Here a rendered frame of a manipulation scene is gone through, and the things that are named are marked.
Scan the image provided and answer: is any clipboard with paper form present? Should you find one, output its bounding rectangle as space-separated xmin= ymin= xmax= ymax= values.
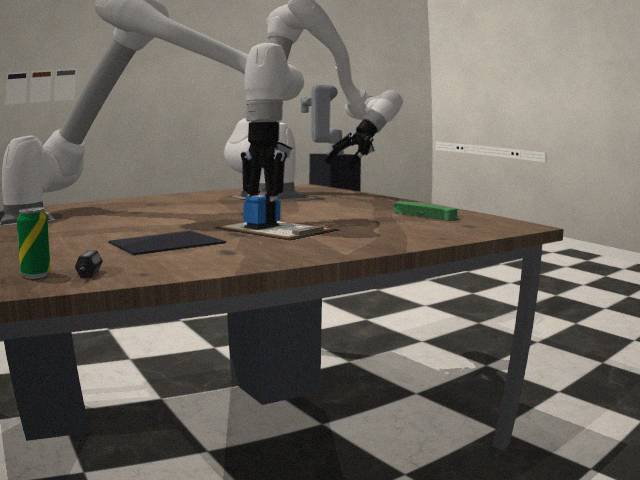
xmin=215 ymin=221 xmax=339 ymax=240

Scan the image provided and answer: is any green drink can with yellow stripe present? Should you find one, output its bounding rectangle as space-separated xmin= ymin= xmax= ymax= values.
xmin=17 ymin=207 xmax=51 ymax=279

